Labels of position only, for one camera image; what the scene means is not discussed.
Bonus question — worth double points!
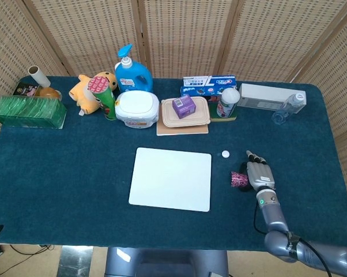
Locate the clear plastic water bottle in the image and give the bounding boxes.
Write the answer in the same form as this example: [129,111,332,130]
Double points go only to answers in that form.
[271,92,305,125]

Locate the cardboard tube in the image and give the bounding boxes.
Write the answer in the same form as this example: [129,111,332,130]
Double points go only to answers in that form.
[28,66,51,88]

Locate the green tea bag box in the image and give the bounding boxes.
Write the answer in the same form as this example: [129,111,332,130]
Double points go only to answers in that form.
[0,95,68,130]

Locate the white green snack can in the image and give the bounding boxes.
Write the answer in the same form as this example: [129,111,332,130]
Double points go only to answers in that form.
[216,88,240,118]

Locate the black floor cable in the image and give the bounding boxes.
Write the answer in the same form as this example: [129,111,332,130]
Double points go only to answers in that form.
[10,244,58,256]

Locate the dark printed tin box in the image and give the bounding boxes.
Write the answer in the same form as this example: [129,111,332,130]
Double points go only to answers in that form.
[13,82,43,98]

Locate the blue detergent pump bottle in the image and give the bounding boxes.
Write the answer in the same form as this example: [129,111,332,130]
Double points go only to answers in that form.
[114,43,154,95]

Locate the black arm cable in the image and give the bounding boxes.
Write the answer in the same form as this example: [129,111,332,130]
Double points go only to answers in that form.
[253,212,333,275]

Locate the blue cookie box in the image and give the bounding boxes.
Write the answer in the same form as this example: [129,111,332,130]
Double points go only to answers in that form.
[180,85,229,103]

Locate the yellow plush toy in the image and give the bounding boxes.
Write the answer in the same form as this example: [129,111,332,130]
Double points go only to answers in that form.
[69,71,118,115]

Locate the amber tape roll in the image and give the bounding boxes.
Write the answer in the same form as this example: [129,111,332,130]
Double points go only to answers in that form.
[36,86,62,100]

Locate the blue white toothpaste box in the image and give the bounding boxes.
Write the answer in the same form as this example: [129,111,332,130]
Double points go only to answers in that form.
[182,75,237,89]

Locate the white rectangular board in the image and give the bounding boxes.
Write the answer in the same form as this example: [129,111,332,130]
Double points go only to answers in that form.
[128,147,213,213]

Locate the brown cardboard sheet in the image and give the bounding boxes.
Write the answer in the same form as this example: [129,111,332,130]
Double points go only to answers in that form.
[156,117,209,136]

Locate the white wet wipes tub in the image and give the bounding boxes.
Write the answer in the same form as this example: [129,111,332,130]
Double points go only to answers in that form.
[115,91,160,130]

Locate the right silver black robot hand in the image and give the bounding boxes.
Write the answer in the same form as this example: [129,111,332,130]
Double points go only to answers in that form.
[238,149,277,193]

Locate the white power strip box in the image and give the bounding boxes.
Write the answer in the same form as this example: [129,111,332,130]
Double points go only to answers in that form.
[237,83,307,111]

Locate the woven rattan folding screen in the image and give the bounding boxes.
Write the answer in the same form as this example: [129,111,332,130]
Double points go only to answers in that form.
[0,0,347,200]

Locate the green Pringles can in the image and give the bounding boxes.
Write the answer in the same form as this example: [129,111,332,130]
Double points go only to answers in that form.
[88,73,118,121]

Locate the beige lidded lunch box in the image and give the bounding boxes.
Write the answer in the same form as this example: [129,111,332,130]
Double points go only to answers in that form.
[161,96,212,128]

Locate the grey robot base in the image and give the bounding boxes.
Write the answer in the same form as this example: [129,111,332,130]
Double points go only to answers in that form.
[105,246,229,277]

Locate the purple carton box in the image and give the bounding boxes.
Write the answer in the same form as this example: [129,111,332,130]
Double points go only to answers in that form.
[172,95,197,119]

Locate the teal carpet table cover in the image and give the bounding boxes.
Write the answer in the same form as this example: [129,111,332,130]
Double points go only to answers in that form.
[0,75,347,251]

